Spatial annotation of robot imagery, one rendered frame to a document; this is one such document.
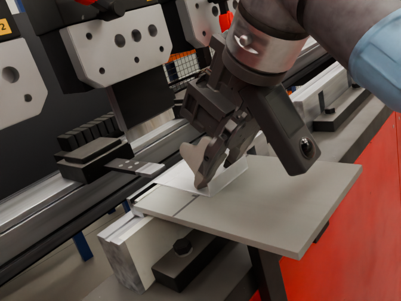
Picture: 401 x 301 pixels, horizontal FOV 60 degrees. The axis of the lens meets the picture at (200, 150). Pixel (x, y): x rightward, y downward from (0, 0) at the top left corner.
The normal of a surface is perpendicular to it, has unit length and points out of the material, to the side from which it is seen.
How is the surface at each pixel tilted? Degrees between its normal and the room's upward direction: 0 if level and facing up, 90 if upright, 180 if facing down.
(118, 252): 90
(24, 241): 90
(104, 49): 90
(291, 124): 69
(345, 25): 81
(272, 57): 116
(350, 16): 74
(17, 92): 90
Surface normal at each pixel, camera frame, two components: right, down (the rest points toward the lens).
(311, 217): -0.26, -0.89
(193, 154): -0.61, 0.31
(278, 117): 0.57, -0.26
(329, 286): 0.72, 0.07
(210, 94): 0.25, -0.62
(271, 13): -0.45, 0.61
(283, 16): -0.21, 0.72
